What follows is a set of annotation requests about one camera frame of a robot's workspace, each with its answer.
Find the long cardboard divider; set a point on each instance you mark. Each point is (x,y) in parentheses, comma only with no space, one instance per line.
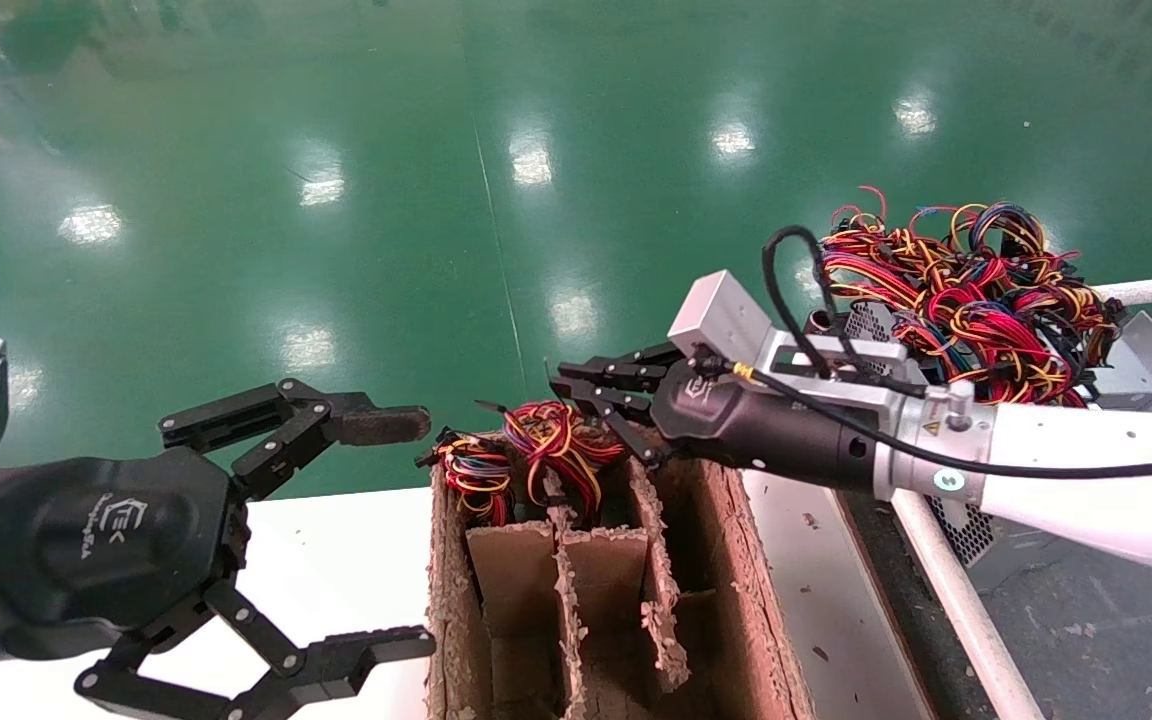
(568,620)
(661,600)

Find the cross cardboard divider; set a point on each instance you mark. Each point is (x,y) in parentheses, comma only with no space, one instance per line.
(516,570)

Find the plain grey power supply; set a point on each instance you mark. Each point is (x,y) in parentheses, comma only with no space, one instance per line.
(1131,375)

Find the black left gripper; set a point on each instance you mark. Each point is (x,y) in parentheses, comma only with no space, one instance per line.
(106,540)

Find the white rail pipe rusty end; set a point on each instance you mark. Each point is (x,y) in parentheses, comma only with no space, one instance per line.
(966,610)

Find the grey power supply mesh grill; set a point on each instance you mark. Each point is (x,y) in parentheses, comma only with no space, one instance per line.
(966,532)
(871,322)

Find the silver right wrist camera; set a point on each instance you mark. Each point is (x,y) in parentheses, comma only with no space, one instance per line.
(726,315)

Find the brown cardboard box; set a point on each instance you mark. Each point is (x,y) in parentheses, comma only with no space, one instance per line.
(736,560)

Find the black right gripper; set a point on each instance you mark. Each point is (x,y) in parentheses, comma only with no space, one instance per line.
(786,430)

